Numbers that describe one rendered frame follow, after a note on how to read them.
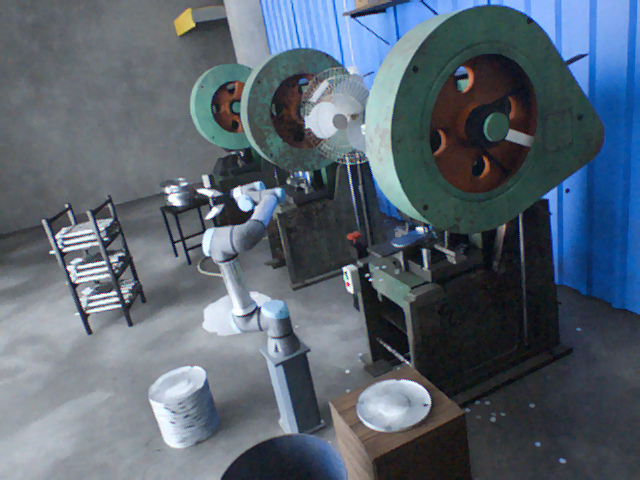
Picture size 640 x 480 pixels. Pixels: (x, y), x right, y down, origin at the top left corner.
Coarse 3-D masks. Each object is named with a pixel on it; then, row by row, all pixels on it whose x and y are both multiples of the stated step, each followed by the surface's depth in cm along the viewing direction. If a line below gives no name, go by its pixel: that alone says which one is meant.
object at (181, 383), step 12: (168, 372) 263; (180, 372) 262; (192, 372) 259; (204, 372) 258; (168, 384) 252; (180, 384) 250; (192, 384) 249; (156, 396) 245; (168, 396) 244; (180, 396) 242
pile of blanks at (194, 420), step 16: (208, 384) 255; (192, 400) 242; (208, 400) 251; (160, 416) 244; (176, 416) 241; (192, 416) 243; (208, 416) 252; (176, 432) 245; (192, 432) 246; (208, 432) 251
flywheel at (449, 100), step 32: (480, 64) 184; (512, 64) 190; (448, 96) 182; (480, 96) 188; (512, 96) 194; (448, 128) 185; (480, 128) 177; (512, 128) 198; (448, 160) 189; (512, 160) 202; (480, 192) 199
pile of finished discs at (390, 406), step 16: (384, 384) 209; (400, 384) 207; (416, 384) 204; (368, 400) 201; (384, 400) 198; (400, 400) 197; (416, 400) 196; (368, 416) 192; (384, 416) 191; (400, 416) 189; (416, 416) 188; (384, 432) 184
